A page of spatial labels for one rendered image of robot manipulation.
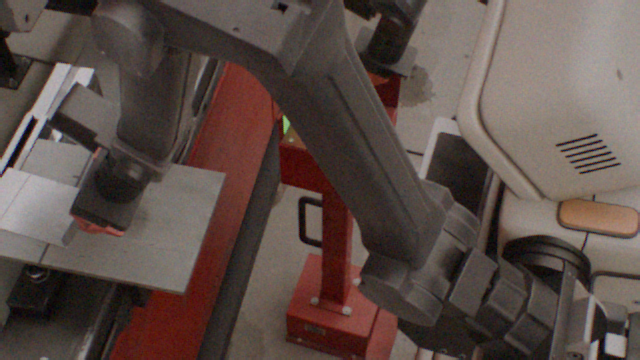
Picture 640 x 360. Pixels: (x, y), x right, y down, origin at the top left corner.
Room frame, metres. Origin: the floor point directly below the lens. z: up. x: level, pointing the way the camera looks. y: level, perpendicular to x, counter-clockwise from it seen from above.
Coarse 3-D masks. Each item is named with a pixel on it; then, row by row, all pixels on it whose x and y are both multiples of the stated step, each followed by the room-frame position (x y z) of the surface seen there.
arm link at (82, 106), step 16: (80, 96) 0.59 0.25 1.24; (96, 96) 0.59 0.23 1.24; (64, 112) 0.57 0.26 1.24; (80, 112) 0.58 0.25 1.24; (96, 112) 0.58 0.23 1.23; (112, 112) 0.58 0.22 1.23; (64, 128) 0.57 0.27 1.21; (80, 128) 0.57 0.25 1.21; (96, 128) 0.56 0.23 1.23; (112, 128) 0.57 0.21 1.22; (80, 144) 0.57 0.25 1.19; (96, 144) 0.56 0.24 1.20; (128, 160) 0.51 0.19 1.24; (128, 176) 0.50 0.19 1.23; (144, 176) 0.50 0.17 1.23
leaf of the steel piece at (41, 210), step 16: (32, 176) 0.66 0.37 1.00; (32, 192) 0.64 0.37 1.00; (48, 192) 0.64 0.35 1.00; (64, 192) 0.64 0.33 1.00; (16, 208) 0.61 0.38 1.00; (32, 208) 0.61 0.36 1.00; (48, 208) 0.61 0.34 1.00; (64, 208) 0.61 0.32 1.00; (0, 224) 0.59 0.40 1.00; (16, 224) 0.59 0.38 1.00; (32, 224) 0.59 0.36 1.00; (48, 224) 0.59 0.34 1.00; (64, 224) 0.59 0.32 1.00; (48, 240) 0.57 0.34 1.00; (64, 240) 0.56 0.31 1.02
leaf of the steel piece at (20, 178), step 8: (8, 176) 0.66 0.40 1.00; (16, 176) 0.66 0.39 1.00; (24, 176) 0.66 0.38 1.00; (0, 184) 0.65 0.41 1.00; (8, 184) 0.65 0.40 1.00; (16, 184) 0.65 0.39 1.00; (24, 184) 0.65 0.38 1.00; (0, 192) 0.64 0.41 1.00; (8, 192) 0.64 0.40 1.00; (16, 192) 0.64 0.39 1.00; (0, 200) 0.63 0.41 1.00; (8, 200) 0.63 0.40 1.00; (0, 208) 0.61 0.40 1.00; (0, 216) 0.60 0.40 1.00
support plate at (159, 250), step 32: (32, 160) 0.69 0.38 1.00; (64, 160) 0.69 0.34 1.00; (160, 192) 0.64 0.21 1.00; (192, 192) 0.64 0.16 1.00; (160, 224) 0.59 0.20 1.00; (192, 224) 0.59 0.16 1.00; (0, 256) 0.55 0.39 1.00; (32, 256) 0.54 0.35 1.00; (64, 256) 0.54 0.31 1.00; (96, 256) 0.54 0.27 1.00; (128, 256) 0.54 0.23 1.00; (160, 256) 0.54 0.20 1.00; (192, 256) 0.54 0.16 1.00; (160, 288) 0.50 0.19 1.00
